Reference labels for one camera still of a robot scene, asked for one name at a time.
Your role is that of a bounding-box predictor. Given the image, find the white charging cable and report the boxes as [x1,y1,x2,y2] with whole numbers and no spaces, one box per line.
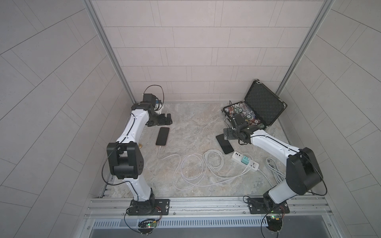
[157,145,260,191]

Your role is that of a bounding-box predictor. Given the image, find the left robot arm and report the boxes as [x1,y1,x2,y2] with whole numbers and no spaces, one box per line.
[106,91,173,203]

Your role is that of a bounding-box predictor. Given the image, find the aluminium front rail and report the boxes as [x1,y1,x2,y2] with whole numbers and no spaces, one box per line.
[84,195,332,219]

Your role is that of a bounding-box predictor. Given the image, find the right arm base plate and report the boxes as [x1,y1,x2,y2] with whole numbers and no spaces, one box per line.
[243,196,290,214]

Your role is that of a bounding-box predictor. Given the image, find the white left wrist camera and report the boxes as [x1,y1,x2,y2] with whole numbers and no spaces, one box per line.
[154,99,163,114]

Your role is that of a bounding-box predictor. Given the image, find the black poker chip case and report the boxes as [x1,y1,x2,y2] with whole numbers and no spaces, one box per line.
[222,79,287,130]

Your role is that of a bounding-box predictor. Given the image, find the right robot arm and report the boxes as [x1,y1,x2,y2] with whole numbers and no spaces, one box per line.
[223,115,324,212]

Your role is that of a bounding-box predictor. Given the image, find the green case phone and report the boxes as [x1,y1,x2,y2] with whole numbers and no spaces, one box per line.
[215,134,234,155]

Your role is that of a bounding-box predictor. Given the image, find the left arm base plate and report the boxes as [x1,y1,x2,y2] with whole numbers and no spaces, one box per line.
[127,199,170,216]

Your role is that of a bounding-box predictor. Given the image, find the white power strip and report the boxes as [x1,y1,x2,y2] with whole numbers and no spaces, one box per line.
[232,151,259,171]

